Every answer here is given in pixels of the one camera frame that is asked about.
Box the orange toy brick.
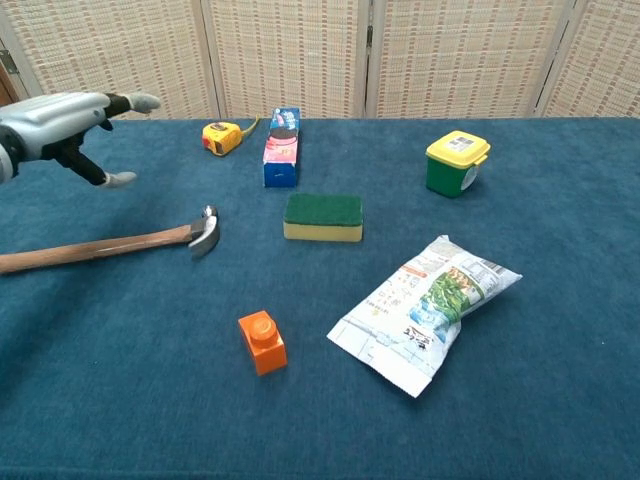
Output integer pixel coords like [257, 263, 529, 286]
[237, 309, 289, 377]

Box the white snack bag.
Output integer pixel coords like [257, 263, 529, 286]
[326, 235, 523, 399]

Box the yellow tape measure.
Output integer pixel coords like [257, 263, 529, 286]
[201, 115, 260, 158]

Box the woven folding screen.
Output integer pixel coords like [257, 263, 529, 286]
[0, 0, 640, 121]

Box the brown wooden door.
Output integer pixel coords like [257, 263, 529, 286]
[0, 37, 19, 106]

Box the blue cookie box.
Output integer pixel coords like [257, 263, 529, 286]
[262, 106, 302, 189]

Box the green container yellow lid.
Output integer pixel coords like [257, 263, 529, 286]
[425, 130, 492, 199]

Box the green yellow sponge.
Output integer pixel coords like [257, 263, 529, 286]
[282, 193, 364, 244]

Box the blue table cloth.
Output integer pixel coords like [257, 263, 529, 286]
[0, 116, 640, 480]

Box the wooden handle claw hammer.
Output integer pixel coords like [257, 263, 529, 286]
[0, 204, 222, 275]

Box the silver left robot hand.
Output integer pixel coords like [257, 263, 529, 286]
[0, 91, 162, 190]

